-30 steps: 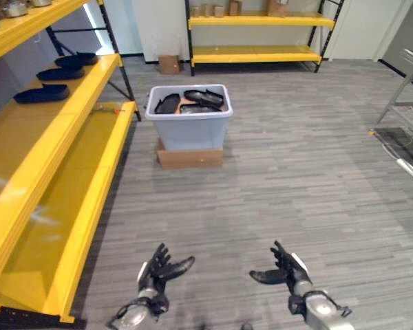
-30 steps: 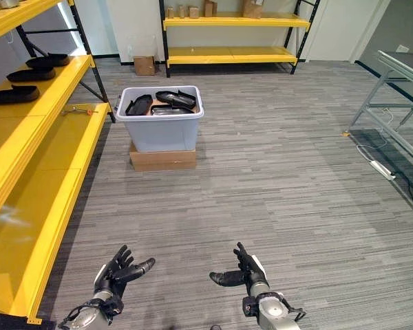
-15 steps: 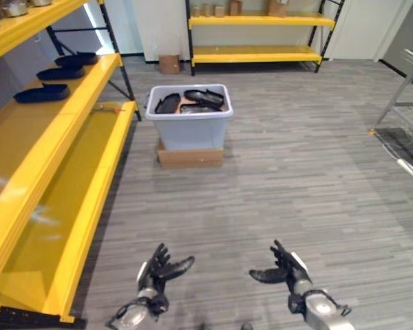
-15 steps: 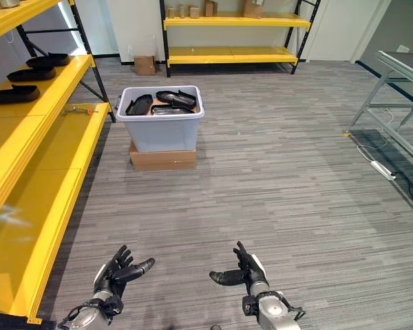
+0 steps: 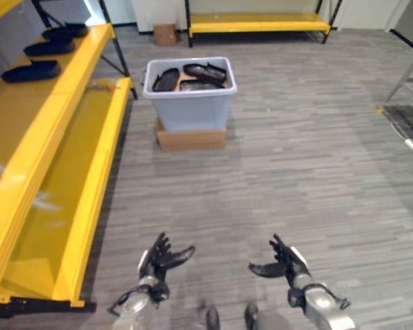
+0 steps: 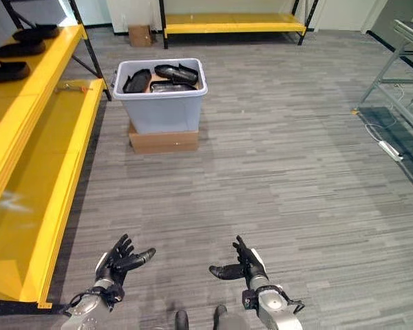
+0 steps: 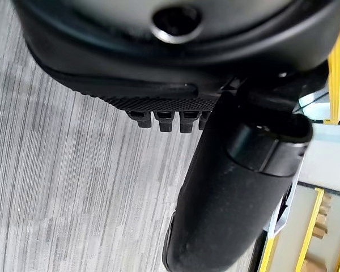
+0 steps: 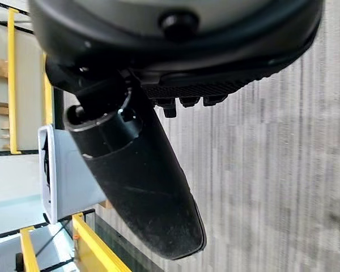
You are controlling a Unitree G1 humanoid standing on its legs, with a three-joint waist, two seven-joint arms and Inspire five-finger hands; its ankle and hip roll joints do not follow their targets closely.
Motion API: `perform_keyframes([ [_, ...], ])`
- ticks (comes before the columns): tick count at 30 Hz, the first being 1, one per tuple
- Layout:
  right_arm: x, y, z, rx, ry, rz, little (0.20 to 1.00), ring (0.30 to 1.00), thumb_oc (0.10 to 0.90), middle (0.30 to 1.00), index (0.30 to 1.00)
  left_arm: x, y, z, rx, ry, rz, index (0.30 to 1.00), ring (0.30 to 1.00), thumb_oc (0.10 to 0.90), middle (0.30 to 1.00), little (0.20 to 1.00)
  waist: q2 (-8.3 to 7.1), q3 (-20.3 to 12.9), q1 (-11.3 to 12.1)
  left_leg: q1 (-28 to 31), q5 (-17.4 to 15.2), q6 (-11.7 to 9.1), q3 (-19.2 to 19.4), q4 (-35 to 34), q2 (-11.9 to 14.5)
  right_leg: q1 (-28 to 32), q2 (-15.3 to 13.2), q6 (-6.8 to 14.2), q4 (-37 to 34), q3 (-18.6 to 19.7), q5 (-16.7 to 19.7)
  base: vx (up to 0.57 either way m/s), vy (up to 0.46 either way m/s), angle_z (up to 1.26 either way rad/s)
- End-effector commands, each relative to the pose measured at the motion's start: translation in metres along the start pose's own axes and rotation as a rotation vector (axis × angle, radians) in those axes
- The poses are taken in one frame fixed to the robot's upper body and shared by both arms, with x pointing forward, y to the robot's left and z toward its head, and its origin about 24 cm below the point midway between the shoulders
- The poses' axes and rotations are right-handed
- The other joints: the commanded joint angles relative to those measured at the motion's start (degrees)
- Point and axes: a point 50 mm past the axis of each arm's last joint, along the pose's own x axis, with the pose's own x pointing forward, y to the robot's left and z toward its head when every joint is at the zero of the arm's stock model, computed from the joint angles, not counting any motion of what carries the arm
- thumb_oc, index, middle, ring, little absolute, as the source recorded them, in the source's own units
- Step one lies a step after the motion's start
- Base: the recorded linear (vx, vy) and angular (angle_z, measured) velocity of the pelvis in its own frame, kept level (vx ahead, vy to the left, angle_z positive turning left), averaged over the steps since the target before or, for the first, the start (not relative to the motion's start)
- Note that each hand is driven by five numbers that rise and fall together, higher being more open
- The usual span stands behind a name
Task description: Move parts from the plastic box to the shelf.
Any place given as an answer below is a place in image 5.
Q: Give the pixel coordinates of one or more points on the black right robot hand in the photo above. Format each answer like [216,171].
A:
[282,263]

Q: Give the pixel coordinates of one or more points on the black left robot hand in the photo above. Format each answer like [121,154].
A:
[160,259]

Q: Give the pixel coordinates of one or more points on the flat cardboard box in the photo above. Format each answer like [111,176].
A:
[191,139]

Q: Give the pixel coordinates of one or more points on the long yellow metal shelf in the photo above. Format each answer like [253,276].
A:
[44,144]

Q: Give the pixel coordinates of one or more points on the grey plastic box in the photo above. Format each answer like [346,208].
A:
[190,94]

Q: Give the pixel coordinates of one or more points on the small brown cardboard box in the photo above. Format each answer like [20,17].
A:
[164,34]

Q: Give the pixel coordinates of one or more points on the short yellow metal shelf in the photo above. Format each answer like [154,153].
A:
[259,23]

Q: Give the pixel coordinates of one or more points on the robot right leg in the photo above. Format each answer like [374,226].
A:
[261,319]

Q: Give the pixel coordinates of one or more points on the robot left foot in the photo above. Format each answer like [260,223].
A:
[213,319]

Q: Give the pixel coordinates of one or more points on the grey metal rack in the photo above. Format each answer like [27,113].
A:
[409,74]

